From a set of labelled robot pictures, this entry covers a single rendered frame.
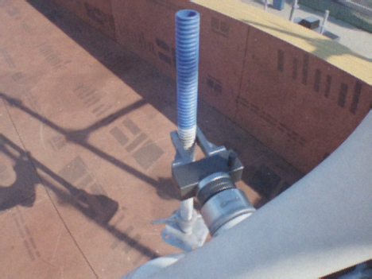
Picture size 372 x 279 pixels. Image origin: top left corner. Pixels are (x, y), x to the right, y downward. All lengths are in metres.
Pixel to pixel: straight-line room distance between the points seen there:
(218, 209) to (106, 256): 0.99
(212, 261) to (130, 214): 1.26
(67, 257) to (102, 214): 0.28
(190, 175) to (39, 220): 1.20
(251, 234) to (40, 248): 1.40
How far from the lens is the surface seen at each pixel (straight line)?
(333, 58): 1.36
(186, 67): 0.47
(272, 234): 0.17
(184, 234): 1.00
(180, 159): 0.55
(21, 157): 1.95
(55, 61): 2.84
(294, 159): 1.69
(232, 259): 0.19
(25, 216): 1.66
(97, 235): 1.45
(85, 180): 1.64
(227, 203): 0.46
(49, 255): 1.49
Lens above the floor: 1.27
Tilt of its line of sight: 47 degrees down
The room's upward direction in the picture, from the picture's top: straight up
